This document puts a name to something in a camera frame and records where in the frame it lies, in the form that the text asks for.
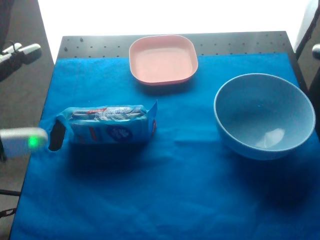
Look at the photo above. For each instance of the black metal bar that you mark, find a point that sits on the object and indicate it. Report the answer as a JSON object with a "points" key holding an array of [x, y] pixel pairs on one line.
{"points": [[10, 192]]}

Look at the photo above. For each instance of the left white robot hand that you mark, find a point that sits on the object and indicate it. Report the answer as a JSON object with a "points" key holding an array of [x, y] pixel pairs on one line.
{"points": [[30, 48]]}

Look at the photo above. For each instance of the blue snack packet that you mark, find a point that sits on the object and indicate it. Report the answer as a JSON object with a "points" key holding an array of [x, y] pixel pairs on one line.
{"points": [[112, 127]]}

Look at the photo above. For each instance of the blue table cloth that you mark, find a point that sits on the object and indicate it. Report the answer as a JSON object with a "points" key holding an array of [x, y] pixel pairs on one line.
{"points": [[175, 187]]}

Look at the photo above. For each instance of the light blue bowl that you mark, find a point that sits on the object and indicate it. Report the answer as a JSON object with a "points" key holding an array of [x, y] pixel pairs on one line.
{"points": [[262, 112]]}

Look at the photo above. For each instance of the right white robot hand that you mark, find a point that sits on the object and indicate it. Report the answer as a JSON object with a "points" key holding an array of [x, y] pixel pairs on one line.
{"points": [[316, 51]]}

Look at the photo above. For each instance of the pink square plate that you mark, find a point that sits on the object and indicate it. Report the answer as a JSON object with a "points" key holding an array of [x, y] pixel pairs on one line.
{"points": [[162, 62]]}

